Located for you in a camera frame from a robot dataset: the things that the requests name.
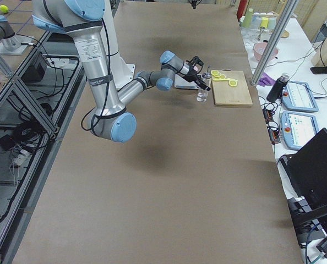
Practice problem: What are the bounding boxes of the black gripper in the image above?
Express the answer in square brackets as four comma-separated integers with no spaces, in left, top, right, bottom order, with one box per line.
[183,64,211,91]

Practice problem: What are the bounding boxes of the glass sauce bottle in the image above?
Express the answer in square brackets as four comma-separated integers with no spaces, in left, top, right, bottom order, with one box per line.
[196,65,211,102]

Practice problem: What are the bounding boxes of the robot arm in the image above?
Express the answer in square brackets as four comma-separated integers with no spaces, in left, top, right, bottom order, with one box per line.
[32,1,210,142]

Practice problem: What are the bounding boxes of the digital kitchen scale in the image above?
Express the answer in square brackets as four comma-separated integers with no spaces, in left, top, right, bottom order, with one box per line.
[174,75,198,90]

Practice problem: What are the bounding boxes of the green cup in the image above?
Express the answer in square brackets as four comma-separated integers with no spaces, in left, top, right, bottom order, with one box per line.
[241,8,254,28]

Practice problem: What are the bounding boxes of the yellow cup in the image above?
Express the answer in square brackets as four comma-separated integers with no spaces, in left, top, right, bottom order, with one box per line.
[260,17,269,29]

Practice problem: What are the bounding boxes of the yellow plastic knife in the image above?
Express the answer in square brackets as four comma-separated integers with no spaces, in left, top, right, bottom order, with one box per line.
[213,78,237,82]

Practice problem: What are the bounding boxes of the lemon slice lower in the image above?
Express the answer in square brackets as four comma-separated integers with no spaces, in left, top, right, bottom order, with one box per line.
[218,74,226,80]

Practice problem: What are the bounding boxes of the bamboo cutting board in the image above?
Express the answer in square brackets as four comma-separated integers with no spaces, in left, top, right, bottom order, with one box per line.
[211,70,253,107]

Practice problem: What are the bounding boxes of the lemon slice front pair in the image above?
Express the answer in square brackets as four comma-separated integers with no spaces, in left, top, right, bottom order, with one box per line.
[228,79,238,87]

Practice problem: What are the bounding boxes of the purple glove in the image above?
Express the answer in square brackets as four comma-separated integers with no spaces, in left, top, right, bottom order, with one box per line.
[258,72,276,87]

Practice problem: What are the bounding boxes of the pink bowl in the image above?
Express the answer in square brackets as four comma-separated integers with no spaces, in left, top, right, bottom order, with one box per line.
[253,42,279,61]

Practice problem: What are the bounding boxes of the black water bottle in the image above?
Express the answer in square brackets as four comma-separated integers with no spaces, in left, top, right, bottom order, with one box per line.
[266,73,290,102]

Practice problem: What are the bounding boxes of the far teach pendant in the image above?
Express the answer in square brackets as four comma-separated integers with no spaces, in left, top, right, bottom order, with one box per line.
[282,81,319,113]

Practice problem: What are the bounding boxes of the teach pendant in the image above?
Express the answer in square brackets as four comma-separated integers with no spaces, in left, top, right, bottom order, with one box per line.
[280,111,319,150]
[282,81,319,113]

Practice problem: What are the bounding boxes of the near teach pendant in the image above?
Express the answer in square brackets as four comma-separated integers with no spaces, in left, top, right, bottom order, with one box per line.
[280,111,319,150]

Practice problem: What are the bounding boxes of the black laptop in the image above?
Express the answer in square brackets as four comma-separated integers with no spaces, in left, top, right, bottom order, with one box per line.
[281,128,327,234]

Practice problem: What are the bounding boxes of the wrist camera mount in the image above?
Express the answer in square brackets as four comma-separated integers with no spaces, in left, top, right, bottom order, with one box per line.
[186,56,204,73]

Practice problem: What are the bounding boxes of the white camera mast base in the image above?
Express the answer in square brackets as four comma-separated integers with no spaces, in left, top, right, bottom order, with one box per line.
[101,0,135,90]

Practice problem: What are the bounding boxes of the aluminium frame post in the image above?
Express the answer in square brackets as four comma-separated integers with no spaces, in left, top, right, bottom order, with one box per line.
[250,0,299,86]

